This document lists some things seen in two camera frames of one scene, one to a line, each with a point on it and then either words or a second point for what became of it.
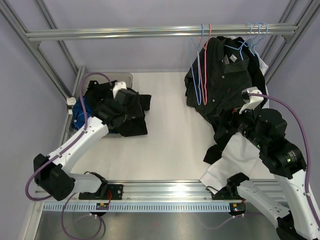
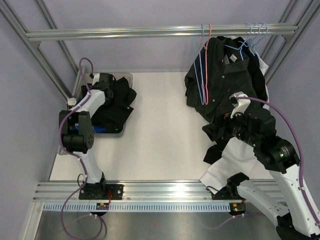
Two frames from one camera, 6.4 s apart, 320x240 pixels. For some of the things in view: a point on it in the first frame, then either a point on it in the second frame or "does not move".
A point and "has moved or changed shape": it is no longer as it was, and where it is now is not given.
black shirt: (100, 91) has moved or changed shape
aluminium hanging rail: (161, 32) does not move
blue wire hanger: (251, 49) does not move
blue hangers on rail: (253, 48) does not move
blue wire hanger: (192, 68) has moved or changed shape
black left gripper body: (134, 112) -> (112, 94)
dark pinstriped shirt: (214, 83) does not move
